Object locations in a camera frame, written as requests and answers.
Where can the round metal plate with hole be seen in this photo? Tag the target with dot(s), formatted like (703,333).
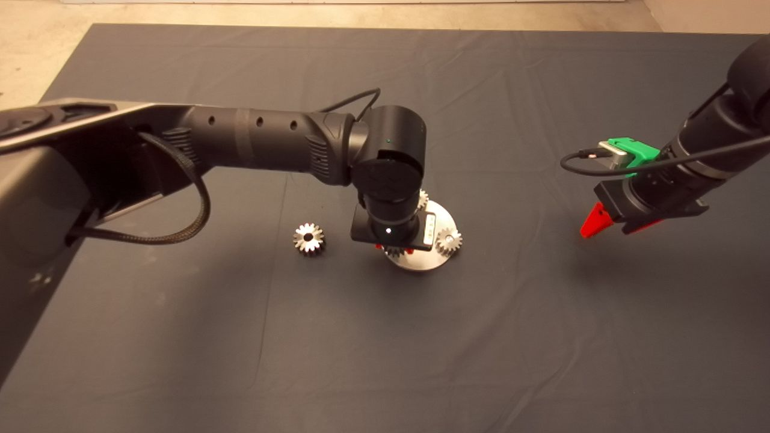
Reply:
(442,219)

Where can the green right camera mount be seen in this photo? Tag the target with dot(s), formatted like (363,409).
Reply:
(637,153)

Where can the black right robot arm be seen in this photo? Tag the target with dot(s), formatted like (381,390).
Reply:
(716,144)

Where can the larger steel gear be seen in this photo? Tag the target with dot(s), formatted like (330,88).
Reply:
(308,239)

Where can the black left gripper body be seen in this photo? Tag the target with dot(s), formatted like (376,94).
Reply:
(360,231)

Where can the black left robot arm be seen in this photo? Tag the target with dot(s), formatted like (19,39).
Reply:
(258,141)

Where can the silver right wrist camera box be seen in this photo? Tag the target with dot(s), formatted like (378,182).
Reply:
(613,153)

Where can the small steel gear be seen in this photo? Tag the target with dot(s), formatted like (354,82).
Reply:
(449,242)
(394,252)
(423,198)

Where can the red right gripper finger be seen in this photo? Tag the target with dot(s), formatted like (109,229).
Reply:
(597,224)
(646,227)

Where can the dark grey table cloth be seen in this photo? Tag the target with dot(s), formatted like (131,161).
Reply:
(541,90)

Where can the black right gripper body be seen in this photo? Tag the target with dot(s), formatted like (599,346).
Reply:
(643,201)

